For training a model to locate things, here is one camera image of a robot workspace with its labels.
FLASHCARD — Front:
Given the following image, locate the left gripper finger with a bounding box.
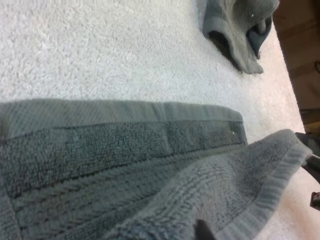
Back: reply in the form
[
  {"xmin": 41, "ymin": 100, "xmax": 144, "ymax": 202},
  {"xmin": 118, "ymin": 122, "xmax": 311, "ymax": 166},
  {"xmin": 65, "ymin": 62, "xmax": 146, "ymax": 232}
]
[{"xmin": 194, "ymin": 218, "xmax": 217, "ymax": 240}]

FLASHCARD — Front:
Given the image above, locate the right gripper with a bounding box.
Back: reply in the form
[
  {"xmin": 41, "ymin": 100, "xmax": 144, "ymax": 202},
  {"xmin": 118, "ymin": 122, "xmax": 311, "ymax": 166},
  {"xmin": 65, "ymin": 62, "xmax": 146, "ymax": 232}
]
[{"xmin": 294, "ymin": 131, "xmax": 320, "ymax": 209}]

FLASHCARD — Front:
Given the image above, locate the grey-green towel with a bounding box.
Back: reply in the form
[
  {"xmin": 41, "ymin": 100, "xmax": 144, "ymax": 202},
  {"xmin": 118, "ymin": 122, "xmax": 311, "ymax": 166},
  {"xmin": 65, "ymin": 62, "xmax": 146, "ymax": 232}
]
[
  {"xmin": 194, "ymin": 0, "xmax": 281, "ymax": 75},
  {"xmin": 0, "ymin": 99, "xmax": 314, "ymax": 240}
]

